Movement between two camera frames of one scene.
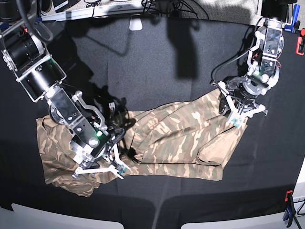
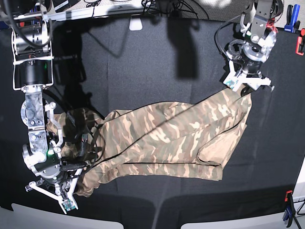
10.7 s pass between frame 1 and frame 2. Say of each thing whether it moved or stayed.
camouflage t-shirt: stayed
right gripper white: moved
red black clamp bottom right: stayed
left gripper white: moved
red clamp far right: stayed
